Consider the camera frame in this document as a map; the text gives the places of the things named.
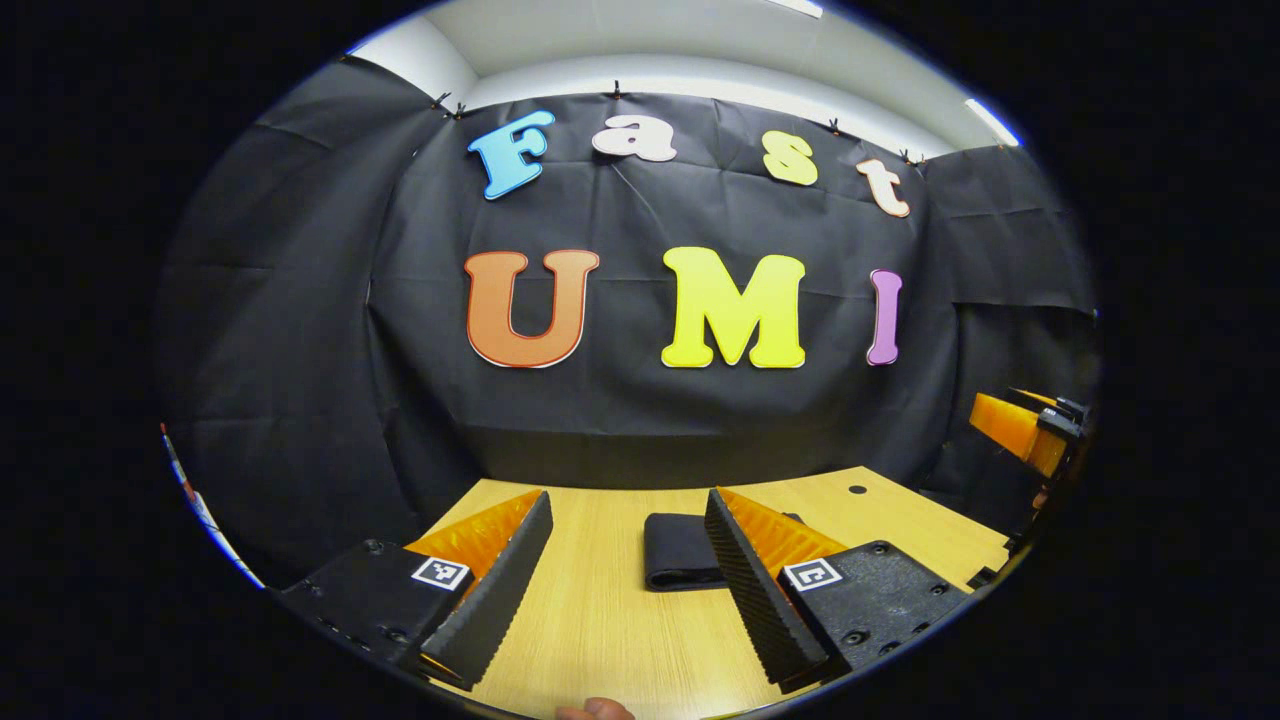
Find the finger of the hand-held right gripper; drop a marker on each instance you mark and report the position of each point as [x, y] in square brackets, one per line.
[1005, 430]
[1035, 397]

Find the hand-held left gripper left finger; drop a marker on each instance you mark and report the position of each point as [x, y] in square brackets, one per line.
[500, 600]

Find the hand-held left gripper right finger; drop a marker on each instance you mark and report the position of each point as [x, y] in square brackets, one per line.
[750, 600]

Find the black jeans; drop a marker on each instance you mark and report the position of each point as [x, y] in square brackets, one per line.
[680, 550]

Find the black backdrop cloth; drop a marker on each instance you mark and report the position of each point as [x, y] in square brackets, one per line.
[620, 420]

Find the ceiling light panel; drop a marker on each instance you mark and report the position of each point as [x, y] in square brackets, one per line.
[797, 7]
[993, 122]

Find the white striped strip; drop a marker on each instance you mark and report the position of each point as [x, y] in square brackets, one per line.
[205, 510]

